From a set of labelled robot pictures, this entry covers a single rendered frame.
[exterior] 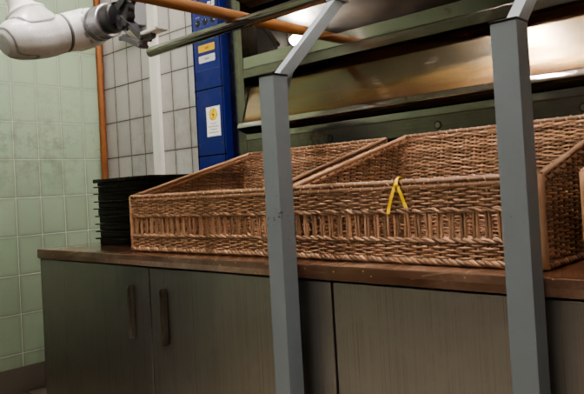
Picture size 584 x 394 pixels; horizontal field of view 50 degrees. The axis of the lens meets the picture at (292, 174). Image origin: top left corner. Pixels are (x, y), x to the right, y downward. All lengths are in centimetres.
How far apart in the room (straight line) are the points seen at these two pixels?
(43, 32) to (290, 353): 99
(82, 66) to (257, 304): 175
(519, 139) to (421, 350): 40
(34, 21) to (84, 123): 117
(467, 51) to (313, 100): 51
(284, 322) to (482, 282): 40
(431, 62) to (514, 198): 84
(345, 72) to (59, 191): 138
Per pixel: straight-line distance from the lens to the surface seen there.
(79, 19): 177
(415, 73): 174
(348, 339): 121
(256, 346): 139
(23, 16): 172
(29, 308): 272
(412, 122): 173
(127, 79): 274
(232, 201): 147
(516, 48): 95
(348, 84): 187
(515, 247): 95
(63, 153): 277
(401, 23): 178
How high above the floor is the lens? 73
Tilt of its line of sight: 1 degrees up
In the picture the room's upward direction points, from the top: 3 degrees counter-clockwise
